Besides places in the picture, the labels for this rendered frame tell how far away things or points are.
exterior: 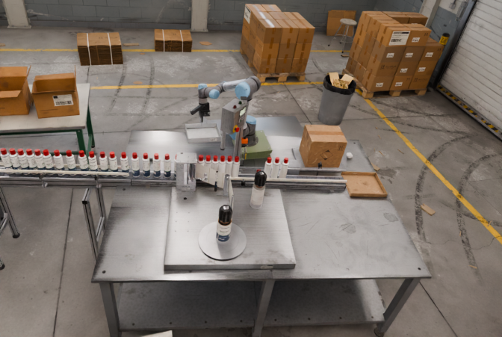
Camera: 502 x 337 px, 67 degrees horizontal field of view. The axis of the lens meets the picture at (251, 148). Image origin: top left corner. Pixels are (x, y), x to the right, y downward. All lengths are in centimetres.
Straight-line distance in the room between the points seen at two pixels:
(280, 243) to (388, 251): 76
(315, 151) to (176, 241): 133
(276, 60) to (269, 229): 401
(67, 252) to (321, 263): 217
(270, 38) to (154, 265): 431
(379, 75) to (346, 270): 421
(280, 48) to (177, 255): 434
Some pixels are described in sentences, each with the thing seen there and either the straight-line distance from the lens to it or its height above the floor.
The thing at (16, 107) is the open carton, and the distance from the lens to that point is 394.
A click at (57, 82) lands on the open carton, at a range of 399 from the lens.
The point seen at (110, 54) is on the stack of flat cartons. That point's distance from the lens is 650.
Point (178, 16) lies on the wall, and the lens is 800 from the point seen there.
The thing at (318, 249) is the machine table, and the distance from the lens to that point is 265.
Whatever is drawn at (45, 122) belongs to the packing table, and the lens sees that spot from 381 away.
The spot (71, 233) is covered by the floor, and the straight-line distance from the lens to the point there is 382.
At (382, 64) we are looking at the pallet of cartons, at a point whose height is 60.
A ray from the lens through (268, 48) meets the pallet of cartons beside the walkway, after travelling 606.
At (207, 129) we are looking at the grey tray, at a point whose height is 95.
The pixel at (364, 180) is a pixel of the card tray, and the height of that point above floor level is 83.
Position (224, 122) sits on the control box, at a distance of 264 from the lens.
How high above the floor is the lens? 282
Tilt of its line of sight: 37 degrees down
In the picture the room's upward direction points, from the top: 8 degrees clockwise
